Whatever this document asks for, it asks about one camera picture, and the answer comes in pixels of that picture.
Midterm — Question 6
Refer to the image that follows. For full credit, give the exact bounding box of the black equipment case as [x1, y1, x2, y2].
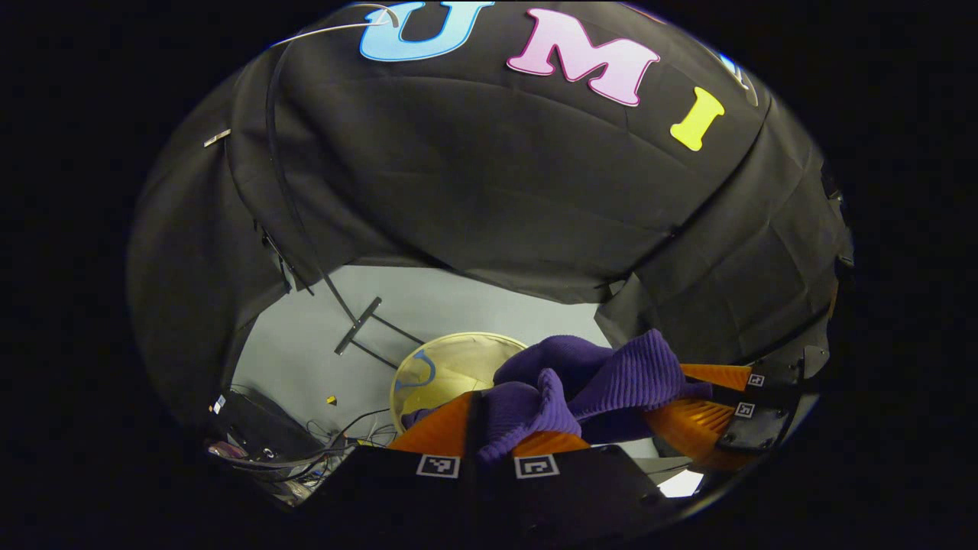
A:
[210, 390, 325, 461]

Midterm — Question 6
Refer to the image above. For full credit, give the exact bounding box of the beige round laundry hamper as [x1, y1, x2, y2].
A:
[390, 331, 532, 436]

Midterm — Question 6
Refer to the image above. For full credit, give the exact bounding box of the purple knitted cardigan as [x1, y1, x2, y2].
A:
[401, 328, 715, 467]

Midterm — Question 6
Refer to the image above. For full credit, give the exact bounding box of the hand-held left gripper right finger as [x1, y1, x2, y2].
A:
[493, 432, 675, 535]

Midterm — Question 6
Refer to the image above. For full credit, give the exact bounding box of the bundle of cables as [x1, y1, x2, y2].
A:
[206, 407, 400, 493]

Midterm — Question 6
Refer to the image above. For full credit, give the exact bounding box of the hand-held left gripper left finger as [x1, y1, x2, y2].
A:
[302, 390, 479, 535]

